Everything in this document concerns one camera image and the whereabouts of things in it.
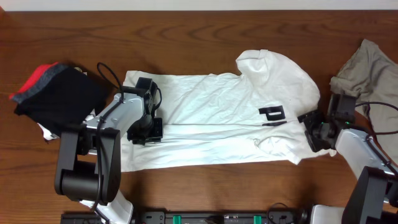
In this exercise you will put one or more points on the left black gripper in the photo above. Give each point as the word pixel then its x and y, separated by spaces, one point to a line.
pixel 148 134

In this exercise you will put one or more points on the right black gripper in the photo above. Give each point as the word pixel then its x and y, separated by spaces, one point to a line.
pixel 308 121

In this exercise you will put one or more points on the white printed t-shirt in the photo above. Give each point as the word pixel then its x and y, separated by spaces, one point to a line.
pixel 230 118

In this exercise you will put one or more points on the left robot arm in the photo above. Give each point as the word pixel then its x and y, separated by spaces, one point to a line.
pixel 89 159

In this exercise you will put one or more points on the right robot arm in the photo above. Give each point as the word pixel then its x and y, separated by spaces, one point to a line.
pixel 375 172

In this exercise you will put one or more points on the grey garment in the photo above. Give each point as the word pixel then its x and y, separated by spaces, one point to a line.
pixel 370 75

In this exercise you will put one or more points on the black folded garment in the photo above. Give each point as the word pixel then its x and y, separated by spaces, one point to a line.
pixel 62 96

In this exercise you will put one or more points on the white green folded garment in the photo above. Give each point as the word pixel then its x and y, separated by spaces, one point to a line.
pixel 48 135

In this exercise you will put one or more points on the red folded garment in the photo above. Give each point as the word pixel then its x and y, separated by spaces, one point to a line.
pixel 33 79

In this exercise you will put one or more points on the black mounting rail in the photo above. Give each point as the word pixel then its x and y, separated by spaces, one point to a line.
pixel 277 213

